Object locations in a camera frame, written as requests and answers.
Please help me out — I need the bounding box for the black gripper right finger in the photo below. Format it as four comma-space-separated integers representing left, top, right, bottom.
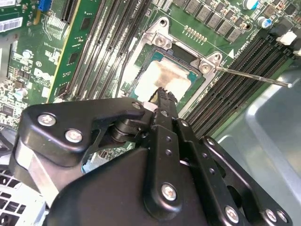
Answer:
168, 93, 294, 226

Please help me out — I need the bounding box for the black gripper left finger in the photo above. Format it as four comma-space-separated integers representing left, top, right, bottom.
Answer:
9, 86, 185, 216

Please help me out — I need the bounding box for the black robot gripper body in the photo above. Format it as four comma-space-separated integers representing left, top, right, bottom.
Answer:
43, 148, 219, 226

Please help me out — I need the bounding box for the silver square CPU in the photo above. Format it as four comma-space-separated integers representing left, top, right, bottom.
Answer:
135, 52, 199, 103

